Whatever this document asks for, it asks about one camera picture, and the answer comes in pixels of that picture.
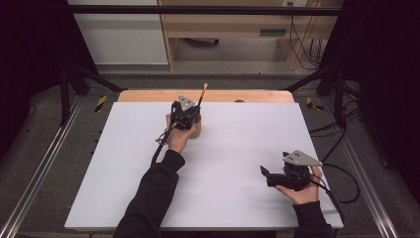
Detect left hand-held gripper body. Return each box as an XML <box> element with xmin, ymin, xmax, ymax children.
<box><xmin>170</xmin><ymin>95</ymin><xmax>202</xmax><ymax>131</ymax></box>

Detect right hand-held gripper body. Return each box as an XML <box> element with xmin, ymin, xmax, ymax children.
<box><xmin>266</xmin><ymin>150</ymin><xmax>324</xmax><ymax>192</ymax></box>

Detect brown cup with animal figure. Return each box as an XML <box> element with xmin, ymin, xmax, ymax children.
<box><xmin>190</xmin><ymin>118</ymin><xmax>203</xmax><ymax>139</ymax></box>

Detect black and tan brush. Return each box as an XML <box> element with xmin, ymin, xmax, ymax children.
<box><xmin>197</xmin><ymin>82</ymin><xmax>209</xmax><ymax>107</ymax></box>

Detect person's right hand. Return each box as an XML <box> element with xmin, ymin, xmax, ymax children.
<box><xmin>275</xmin><ymin>166</ymin><xmax>323</xmax><ymax>206</ymax></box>

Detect person's left hand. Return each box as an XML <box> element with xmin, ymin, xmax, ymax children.
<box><xmin>164</xmin><ymin>113</ymin><xmax>202</xmax><ymax>154</ymax></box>

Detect white board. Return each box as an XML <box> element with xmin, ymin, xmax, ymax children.
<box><xmin>63</xmin><ymin>101</ymin><xmax>345</xmax><ymax>230</ymax></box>

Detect yellow and black tape strip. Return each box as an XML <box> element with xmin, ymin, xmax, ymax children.
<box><xmin>305</xmin><ymin>96</ymin><xmax>325</xmax><ymax>112</ymax></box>
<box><xmin>94</xmin><ymin>95</ymin><xmax>108</xmax><ymax>113</ymax></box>

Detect white cabinet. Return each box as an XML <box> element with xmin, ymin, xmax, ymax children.
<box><xmin>67</xmin><ymin>0</ymin><xmax>169</xmax><ymax>65</ymax></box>

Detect light wooden desk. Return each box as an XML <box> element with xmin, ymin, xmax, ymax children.
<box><xmin>157</xmin><ymin>0</ymin><xmax>345</xmax><ymax>71</ymax></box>

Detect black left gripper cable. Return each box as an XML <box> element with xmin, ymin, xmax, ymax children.
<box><xmin>151</xmin><ymin>123</ymin><xmax>176</xmax><ymax>167</ymax></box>

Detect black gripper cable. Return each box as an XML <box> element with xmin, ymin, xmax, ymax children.
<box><xmin>151</xmin><ymin>123</ymin><xmax>176</xmax><ymax>167</ymax></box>
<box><xmin>310</xmin><ymin>162</ymin><xmax>361</xmax><ymax>222</ymax></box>

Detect black floor cables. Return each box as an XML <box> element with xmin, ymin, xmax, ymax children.
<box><xmin>310</xmin><ymin>82</ymin><xmax>363</xmax><ymax>163</ymax></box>

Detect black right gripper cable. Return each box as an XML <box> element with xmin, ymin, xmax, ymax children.
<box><xmin>310</xmin><ymin>162</ymin><xmax>361</xmax><ymax>222</ymax></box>

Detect aluminium rail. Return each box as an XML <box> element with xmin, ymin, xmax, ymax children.
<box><xmin>0</xmin><ymin>95</ymin><xmax>84</xmax><ymax>238</ymax></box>
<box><xmin>325</xmin><ymin>98</ymin><xmax>400</xmax><ymax>238</ymax></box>

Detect black frame leg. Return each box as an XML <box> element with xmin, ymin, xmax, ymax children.
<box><xmin>283</xmin><ymin>62</ymin><xmax>346</xmax><ymax>128</ymax></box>
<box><xmin>58</xmin><ymin>62</ymin><xmax>127</xmax><ymax>127</ymax></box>

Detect black horizontal frame bar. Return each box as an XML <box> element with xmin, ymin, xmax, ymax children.
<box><xmin>65</xmin><ymin>4</ymin><xmax>345</xmax><ymax>17</ymax></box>

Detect hanging black cables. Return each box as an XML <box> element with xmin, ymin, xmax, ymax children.
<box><xmin>287</xmin><ymin>1</ymin><xmax>324</xmax><ymax>70</ymax></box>

